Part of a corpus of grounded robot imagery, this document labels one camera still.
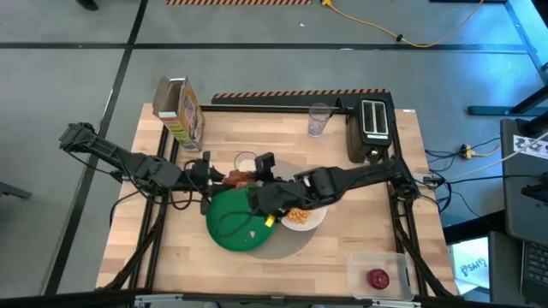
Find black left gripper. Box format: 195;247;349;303
184;150;236;216

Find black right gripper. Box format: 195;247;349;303
247;151;286;217

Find toast slice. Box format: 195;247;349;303
222;169;259;191

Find yellow cereal box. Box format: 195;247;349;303
152;76;206;153

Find tall clear tumbler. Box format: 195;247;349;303
307;102;332;139

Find red apple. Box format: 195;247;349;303
366;268;391;290

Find short glass of milk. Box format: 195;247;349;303
233;151;259;173

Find yellow cereal balls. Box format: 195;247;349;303
286;208;313;226

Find green plate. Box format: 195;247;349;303
205;187;279;252

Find grey round placemat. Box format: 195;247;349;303
225;158;326;260

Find white bowl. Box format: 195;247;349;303
280;204;329;233

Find black bar with hazard stripes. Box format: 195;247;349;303
211;88;391;106

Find black toaster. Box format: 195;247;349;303
345;97;396;166

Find clear plastic container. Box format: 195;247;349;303
345;252;414;301

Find orange black hazard floor tape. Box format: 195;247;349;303
165;0;313;6

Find black crossbar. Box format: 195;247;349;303
0;289;548;308

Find grey furniture foot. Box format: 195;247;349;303
0;181;33;201

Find white printed panel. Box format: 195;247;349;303
447;236;491;296

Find black stand leg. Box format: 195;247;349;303
466;83;548;116

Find grey equipment cabinet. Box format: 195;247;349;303
499;117;548;247

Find white marker sheet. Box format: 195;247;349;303
512;134;548;161

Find black keyboard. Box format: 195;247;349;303
519;240;548;305

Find black aluminium table frame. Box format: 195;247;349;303
100;102;457;300

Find silver metal bracket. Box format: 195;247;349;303
371;299;423;308
134;293;184;308

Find yellow extension cable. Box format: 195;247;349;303
319;0;485;49

